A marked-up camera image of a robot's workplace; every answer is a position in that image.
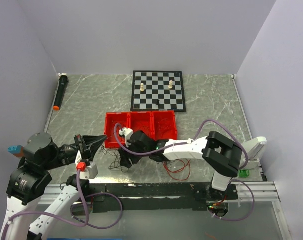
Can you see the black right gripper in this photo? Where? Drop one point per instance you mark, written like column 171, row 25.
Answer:
column 125, row 161

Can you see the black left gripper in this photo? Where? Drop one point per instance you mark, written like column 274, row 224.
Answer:
column 89, row 146

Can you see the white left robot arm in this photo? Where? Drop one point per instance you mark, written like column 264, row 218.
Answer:
column 27, row 184

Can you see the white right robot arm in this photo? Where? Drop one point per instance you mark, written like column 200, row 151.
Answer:
column 220, row 152

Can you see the red three-compartment plastic tray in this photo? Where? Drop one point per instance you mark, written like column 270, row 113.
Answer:
column 156, row 124

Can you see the black and grey chessboard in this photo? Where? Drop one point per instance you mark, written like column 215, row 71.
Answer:
column 156, row 85

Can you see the white chess piece left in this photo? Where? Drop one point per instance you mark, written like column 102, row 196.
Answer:
column 142, row 87

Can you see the white chess piece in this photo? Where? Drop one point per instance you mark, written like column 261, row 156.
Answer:
column 142, row 87
column 170, row 86

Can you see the white chess piece right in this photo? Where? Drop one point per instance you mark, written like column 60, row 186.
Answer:
column 170, row 86

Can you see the black marker with orange cap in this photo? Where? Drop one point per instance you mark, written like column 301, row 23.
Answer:
column 62, row 86

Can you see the blue and brown toy block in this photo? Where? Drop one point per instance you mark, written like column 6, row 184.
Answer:
column 16, row 150

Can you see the green small toy block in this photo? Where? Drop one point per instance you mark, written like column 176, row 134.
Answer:
column 244, row 173

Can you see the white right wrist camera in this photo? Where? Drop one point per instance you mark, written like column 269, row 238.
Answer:
column 127, row 134

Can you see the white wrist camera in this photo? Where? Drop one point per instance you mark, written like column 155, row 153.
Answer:
column 88, row 169
column 127, row 134

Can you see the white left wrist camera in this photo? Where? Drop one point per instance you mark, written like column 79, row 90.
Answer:
column 88, row 169

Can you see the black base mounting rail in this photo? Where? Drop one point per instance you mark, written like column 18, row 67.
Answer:
column 157, row 196

